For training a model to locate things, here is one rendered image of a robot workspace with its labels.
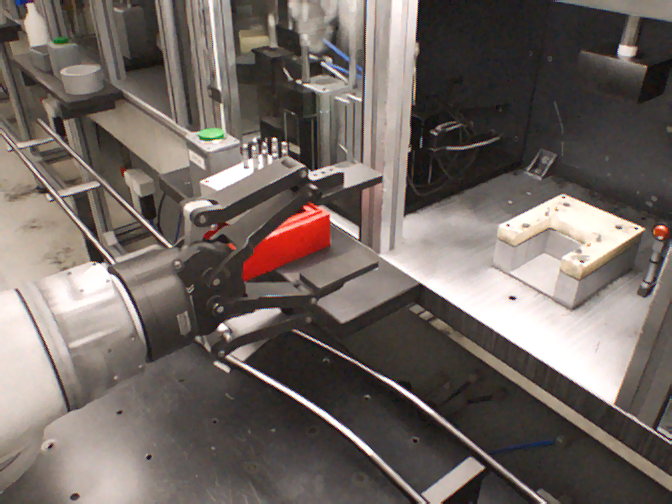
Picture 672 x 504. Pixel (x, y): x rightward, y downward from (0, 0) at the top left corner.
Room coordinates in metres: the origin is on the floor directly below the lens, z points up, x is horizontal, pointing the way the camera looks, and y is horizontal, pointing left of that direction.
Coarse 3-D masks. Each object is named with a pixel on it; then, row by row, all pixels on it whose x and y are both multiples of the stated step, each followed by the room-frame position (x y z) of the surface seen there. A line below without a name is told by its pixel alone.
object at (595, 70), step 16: (624, 32) 0.72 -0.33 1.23; (640, 32) 0.71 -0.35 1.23; (592, 48) 0.74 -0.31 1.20; (608, 48) 0.75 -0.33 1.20; (624, 48) 0.71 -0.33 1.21; (592, 64) 0.72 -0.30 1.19; (608, 64) 0.70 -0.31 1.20; (624, 64) 0.69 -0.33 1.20; (640, 64) 0.68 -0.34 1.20; (656, 64) 0.68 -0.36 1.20; (576, 80) 0.73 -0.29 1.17; (592, 80) 0.72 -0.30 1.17; (608, 80) 0.70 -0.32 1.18; (624, 80) 0.69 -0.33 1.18; (640, 80) 0.67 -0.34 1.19; (656, 80) 0.69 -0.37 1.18; (608, 96) 0.70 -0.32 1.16; (624, 96) 0.68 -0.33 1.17; (640, 96) 0.67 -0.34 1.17; (656, 96) 0.70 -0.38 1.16
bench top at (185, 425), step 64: (192, 384) 0.70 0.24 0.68; (256, 384) 0.70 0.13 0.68; (320, 384) 0.70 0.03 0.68; (64, 448) 0.57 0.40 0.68; (128, 448) 0.57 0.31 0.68; (192, 448) 0.57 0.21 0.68; (256, 448) 0.57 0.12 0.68; (320, 448) 0.58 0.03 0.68; (384, 448) 0.58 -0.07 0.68; (448, 448) 0.57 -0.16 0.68
